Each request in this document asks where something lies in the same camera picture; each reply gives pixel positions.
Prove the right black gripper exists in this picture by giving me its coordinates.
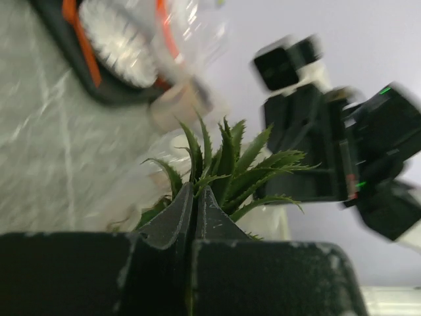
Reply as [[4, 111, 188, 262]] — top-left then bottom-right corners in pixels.
[[257, 83, 420, 244]]

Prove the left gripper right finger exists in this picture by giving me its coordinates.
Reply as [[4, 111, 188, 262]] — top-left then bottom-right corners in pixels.
[[192, 188, 367, 315]]

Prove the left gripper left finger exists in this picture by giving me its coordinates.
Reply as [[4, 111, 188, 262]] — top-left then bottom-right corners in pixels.
[[1, 183, 193, 315]]

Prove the toy pineapple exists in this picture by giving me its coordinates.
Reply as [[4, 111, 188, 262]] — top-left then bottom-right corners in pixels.
[[108, 113, 322, 241]]

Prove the clear zip bag orange seal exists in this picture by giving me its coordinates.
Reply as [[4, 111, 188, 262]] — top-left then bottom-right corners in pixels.
[[153, 1, 229, 82]]

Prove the beige paper cup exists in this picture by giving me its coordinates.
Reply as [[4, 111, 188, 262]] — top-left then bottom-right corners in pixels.
[[149, 76, 230, 133]]

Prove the black plastic tray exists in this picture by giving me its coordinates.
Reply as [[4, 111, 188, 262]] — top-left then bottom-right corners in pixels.
[[29, 0, 172, 107]]

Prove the striped white plate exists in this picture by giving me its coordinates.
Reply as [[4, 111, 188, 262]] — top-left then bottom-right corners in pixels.
[[78, 1, 158, 88]]

